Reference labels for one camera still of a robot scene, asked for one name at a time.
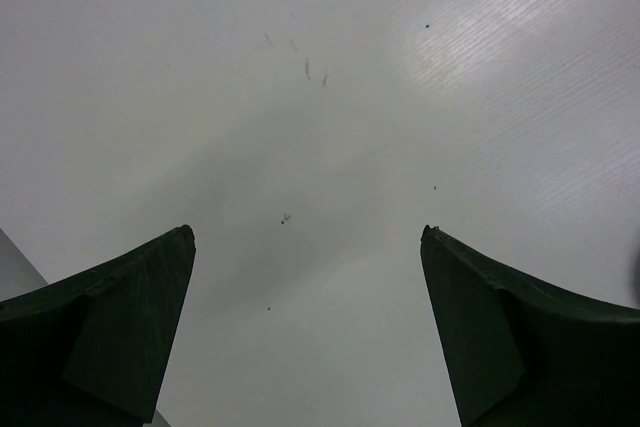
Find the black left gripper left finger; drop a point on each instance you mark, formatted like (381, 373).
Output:
(92, 349)

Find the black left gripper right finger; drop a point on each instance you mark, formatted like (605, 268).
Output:
(520, 351)

